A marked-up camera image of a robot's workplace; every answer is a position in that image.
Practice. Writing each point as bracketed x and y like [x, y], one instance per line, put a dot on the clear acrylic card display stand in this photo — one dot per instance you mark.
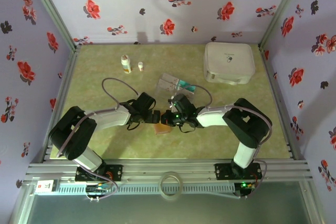
[164, 93]

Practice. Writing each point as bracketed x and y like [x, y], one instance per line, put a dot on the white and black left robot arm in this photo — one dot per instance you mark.
[110, 119]

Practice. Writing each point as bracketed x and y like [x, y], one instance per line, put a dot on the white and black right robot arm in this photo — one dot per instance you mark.
[212, 117]

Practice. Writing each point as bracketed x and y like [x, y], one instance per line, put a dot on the teal VIP chip card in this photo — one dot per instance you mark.
[187, 83]

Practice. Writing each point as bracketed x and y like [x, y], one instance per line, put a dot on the small white medicine bottle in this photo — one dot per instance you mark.
[141, 66]

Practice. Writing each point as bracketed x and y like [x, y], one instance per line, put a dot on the tall white medicine bottle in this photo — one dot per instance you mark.
[126, 64]

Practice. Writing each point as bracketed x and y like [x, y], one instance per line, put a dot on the white zip medicine pouch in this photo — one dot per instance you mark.
[229, 61]

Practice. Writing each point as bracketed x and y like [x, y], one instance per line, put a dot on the green circuit board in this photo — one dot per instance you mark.
[98, 189]

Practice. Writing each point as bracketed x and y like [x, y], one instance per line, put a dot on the white box with red label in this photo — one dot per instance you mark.
[46, 187]

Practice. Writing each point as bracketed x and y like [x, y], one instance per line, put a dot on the aluminium frame rail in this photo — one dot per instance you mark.
[168, 167]

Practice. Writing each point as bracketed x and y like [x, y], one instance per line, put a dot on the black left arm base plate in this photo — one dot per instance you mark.
[115, 172]

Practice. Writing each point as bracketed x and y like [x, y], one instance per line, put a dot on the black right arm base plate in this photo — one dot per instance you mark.
[223, 171]

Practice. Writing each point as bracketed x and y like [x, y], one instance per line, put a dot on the aluminium corner post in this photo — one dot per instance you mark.
[50, 9]
[281, 9]

